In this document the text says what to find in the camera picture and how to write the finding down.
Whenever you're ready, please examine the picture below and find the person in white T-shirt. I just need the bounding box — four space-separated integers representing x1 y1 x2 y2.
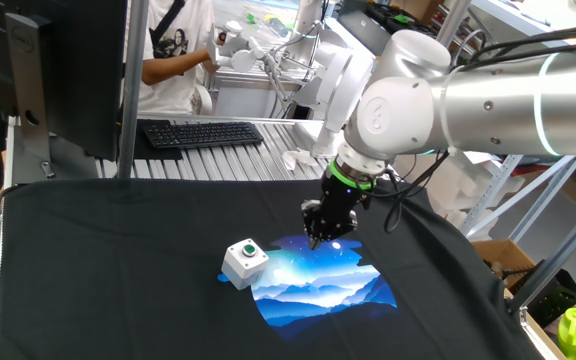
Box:
137 0 219 115

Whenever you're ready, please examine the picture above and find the aluminium frame strut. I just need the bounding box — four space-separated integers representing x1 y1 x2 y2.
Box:
507 192 576 317

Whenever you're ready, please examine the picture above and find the black T-shirt with blue print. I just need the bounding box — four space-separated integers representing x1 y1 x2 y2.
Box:
0 177 544 360

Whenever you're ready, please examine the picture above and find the black camera cable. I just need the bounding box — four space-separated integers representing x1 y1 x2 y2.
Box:
367 149 452 235

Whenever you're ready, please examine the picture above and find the silver round post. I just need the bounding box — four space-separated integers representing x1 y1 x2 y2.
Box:
116 0 151 180
436 0 472 49

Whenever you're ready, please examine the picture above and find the black plastic tray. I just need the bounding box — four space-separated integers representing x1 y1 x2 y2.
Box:
365 0 442 41

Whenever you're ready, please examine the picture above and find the crumpled clear plastic wrap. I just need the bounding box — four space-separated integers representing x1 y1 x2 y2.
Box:
281 148 320 172

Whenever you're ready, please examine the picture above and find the black plastic crate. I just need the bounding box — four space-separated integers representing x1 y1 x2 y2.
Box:
510 259 576 329

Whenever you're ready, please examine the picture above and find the brown cardboard box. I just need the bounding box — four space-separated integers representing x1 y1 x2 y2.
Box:
471 238 538 290

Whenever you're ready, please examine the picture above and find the bare forearm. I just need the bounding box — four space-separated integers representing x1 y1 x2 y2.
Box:
140 47 219 86

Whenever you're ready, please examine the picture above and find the white handheld device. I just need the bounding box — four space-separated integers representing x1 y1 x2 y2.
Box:
206 19 292 104

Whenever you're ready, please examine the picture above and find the black desk mat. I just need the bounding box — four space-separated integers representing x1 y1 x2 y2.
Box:
116 118 185 162

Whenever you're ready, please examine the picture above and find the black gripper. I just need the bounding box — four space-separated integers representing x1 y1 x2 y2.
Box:
301 175 372 250

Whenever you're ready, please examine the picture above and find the white foam block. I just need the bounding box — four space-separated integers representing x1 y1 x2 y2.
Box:
392 149 524 229

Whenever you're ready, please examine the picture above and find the grey metal shelf rack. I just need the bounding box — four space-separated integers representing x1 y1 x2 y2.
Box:
460 152 576 246

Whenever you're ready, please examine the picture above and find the black keyboard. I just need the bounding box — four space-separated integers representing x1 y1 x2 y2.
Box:
140 119 265 150

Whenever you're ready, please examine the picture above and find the black Dell monitor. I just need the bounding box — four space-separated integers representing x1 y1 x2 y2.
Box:
0 0 129 179

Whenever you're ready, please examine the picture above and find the white green push-button box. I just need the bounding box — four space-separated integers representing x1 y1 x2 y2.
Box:
220 238 271 291

